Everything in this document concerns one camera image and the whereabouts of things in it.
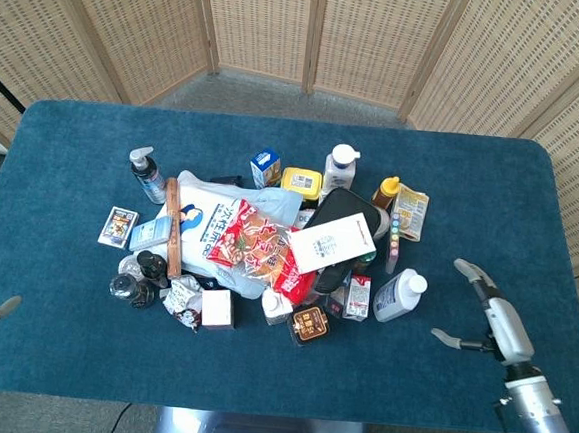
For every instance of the right five-finger robot hand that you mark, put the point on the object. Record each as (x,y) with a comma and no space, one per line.
(504,326)

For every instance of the white plastic bottle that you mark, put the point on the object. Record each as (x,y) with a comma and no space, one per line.
(396,297)

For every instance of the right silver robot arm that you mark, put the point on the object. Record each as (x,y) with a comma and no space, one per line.
(544,417)

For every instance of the honey bottle with yellow cap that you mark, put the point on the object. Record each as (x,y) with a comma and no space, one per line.
(385,194)

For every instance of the dark bottle with grey pump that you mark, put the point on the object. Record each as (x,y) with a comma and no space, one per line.
(149,178)

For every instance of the white lotion pump bottle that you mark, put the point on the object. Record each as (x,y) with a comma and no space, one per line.
(339,172)

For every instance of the pastel colour dot strip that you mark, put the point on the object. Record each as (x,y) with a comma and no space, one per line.
(394,245)

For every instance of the playing card box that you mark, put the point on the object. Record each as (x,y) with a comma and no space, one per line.
(117,227)

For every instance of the yellow printed sachet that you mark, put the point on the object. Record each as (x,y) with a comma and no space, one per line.
(410,211)

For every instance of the blue carpet table mat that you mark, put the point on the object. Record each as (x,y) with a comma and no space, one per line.
(57,359)

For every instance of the red and white drink carton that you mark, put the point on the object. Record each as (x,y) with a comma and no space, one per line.
(357,297)

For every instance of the black pole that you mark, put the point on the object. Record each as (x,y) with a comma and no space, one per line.
(1,82)

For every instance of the clear plastic cup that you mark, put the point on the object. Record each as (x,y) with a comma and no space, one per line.
(127,265)

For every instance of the green lid jar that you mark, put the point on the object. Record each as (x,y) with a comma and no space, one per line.
(364,260)

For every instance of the grey round tin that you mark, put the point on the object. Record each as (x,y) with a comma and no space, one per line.
(382,224)

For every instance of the dark glass jar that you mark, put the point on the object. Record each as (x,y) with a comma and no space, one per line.
(130,290)

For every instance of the small red black box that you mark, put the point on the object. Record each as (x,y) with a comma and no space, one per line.
(335,303)

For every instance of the light blue tissue pack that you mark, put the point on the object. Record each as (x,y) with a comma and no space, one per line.
(150,233)

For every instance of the black pouch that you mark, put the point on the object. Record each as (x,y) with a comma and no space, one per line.
(332,280)

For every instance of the white flat box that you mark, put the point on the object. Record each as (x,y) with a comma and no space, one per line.
(330,245)

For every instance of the brown snack box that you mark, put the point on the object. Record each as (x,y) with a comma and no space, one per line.
(309,326)

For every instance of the brown wooden stick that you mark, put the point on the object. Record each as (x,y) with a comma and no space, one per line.
(174,227)

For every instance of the black zip case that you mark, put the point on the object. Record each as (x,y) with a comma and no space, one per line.
(340,205)

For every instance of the crumpled white brown wrapper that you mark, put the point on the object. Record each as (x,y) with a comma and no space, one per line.
(181,301)

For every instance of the white plastic bag blue print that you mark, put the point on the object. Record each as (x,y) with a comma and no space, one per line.
(204,220)

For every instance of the small white carton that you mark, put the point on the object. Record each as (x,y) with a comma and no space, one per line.
(274,308)

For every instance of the yellow lid container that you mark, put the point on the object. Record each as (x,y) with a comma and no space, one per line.
(300,181)

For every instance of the small white cube box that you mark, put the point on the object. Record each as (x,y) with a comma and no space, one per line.
(217,308)

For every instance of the red snack bag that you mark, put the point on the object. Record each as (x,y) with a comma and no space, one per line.
(254,249)

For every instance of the blue milk carton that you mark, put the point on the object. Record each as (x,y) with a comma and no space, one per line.
(264,167)

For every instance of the woven bamboo folding screen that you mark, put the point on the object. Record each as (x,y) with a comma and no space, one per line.
(384,33)

